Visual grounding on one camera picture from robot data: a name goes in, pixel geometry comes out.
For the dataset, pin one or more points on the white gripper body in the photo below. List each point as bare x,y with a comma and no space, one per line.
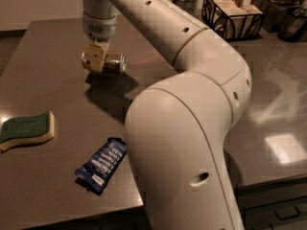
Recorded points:
100,28

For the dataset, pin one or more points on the black drawer handle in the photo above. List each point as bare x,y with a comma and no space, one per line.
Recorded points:
286,213

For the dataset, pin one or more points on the brown napkins in basket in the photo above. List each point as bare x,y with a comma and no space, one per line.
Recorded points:
233,8

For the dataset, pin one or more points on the dark box with jar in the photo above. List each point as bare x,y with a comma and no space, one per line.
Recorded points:
287,18

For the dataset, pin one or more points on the orange soda can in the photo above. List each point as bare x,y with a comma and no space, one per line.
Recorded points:
115,63

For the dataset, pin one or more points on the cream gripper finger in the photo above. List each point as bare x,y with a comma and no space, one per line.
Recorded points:
95,58

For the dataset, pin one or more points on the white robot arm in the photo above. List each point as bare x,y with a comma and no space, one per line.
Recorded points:
175,129

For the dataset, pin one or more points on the green and yellow sponge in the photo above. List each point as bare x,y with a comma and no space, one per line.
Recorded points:
27,130

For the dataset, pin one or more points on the metal cup holder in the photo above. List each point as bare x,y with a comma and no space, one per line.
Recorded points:
188,6

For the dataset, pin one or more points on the blue snack bar wrapper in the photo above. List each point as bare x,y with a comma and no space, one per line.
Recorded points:
101,166

